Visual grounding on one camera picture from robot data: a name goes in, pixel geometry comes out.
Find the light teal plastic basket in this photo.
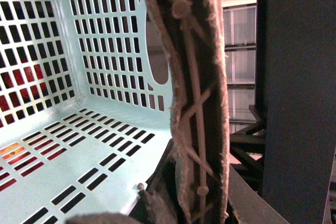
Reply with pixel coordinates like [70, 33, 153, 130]
[1, 0, 172, 223]

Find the brown basket handle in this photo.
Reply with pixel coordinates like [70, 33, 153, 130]
[145, 0, 229, 223]

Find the dark pillar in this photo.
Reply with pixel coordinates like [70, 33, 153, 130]
[255, 0, 335, 223]

